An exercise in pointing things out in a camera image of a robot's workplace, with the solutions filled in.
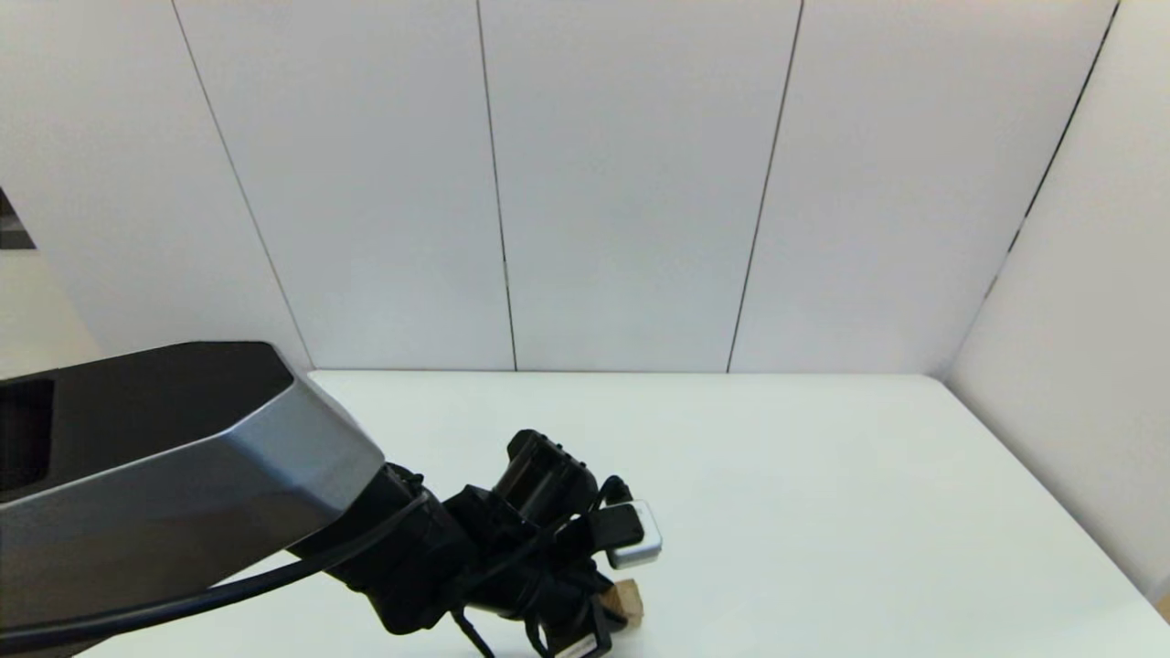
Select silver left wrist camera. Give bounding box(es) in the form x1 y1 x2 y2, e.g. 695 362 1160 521
605 500 664 569

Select rectangular wooden building block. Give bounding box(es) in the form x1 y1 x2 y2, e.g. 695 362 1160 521
609 579 644 628

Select dark wall picture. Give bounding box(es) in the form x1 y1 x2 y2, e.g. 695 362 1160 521
0 187 36 249

